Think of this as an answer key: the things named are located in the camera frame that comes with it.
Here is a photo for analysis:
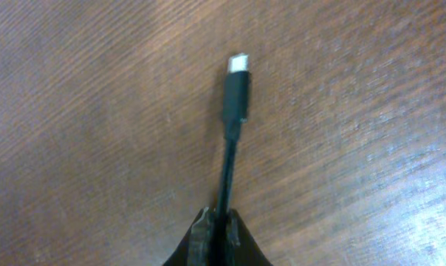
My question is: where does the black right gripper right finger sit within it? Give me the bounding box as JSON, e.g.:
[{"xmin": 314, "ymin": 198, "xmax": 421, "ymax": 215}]
[{"xmin": 224, "ymin": 209, "xmax": 272, "ymax": 266}]

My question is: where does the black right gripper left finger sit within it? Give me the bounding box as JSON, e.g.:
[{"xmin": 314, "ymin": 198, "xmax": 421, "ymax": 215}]
[{"xmin": 163, "ymin": 207, "xmax": 214, "ymax": 266}]

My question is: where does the black USB charging cable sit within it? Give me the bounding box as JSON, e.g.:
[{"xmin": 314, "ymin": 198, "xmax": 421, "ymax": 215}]
[{"xmin": 211, "ymin": 52, "xmax": 253, "ymax": 222}]

